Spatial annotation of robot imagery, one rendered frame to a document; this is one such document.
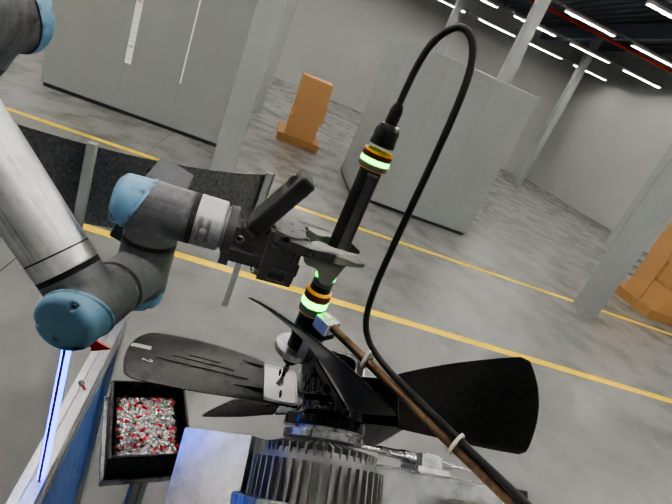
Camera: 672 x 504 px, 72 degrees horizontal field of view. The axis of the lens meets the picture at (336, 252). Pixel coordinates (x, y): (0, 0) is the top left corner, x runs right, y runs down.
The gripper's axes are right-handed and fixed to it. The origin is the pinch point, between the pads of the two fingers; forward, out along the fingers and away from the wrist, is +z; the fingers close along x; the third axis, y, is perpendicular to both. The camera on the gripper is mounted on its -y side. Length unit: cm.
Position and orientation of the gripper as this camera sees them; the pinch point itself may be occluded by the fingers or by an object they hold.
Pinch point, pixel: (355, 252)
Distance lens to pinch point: 72.3
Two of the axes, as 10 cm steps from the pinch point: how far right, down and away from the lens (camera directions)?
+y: -3.6, 8.6, 3.6
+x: 1.2, 4.3, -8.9
